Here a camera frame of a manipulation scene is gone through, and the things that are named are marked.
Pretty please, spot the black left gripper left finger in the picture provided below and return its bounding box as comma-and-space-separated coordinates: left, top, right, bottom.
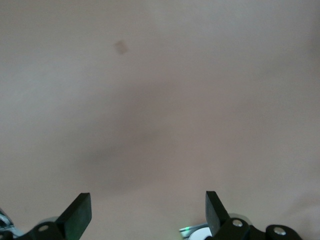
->
23, 192, 93, 240

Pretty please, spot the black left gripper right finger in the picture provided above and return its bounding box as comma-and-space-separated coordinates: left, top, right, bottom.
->
204, 190, 305, 240

